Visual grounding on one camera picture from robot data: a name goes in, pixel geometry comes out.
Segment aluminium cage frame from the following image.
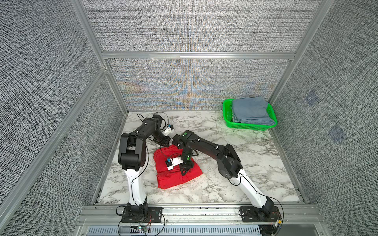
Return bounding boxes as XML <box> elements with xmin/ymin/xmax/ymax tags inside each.
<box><xmin>0</xmin><ymin>0</ymin><xmax>336</xmax><ymax>225</ymax></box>

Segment red long pants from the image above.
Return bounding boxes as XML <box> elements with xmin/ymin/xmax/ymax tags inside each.
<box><xmin>153</xmin><ymin>145</ymin><xmax>203</xmax><ymax>189</ymax></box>

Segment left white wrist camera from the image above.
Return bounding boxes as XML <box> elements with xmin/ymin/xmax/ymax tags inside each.
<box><xmin>162</xmin><ymin>124</ymin><xmax>174</xmax><ymax>136</ymax></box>

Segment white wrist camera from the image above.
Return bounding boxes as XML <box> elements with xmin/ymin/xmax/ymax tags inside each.
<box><xmin>162</xmin><ymin>124</ymin><xmax>174</xmax><ymax>136</ymax></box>
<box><xmin>165</xmin><ymin>157</ymin><xmax>184</xmax><ymax>171</ymax></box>

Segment green plastic basket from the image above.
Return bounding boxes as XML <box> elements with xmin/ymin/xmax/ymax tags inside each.
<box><xmin>222</xmin><ymin>99</ymin><xmax>278</xmax><ymax>131</ymax></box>

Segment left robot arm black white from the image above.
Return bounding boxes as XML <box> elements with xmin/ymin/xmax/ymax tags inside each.
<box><xmin>118</xmin><ymin>113</ymin><xmax>170</xmax><ymax>215</ymax></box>

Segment folded grey-blue cloth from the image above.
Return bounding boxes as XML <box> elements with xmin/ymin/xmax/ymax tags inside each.
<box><xmin>232</xmin><ymin>97</ymin><xmax>276</xmax><ymax>126</ymax></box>

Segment white slotted cable duct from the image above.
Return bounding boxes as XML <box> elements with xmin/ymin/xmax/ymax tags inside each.
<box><xmin>87</xmin><ymin>225</ymin><xmax>262</xmax><ymax>236</ymax></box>

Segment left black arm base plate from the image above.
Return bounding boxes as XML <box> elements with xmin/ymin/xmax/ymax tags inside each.
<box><xmin>121</xmin><ymin>205</ymin><xmax>163</xmax><ymax>223</ymax></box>

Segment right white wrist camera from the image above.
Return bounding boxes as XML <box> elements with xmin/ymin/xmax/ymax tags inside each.
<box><xmin>165</xmin><ymin>157</ymin><xmax>184</xmax><ymax>171</ymax></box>

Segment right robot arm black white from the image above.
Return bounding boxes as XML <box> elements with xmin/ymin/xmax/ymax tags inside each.
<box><xmin>172</xmin><ymin>130</ymin><xmax>282</xmax><ymax>221</ymax></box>

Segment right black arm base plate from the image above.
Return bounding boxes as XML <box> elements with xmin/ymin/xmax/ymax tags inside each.
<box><xmin>239</xmin><ymin>206</ymin><xmax>282</xmax><ymax>222</ymax></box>

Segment aluminium front rail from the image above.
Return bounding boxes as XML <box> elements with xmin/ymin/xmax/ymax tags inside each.
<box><xmin>76</xmin><ymin>202</ymin><xmax>325</xmax><ymax>226</ymax></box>

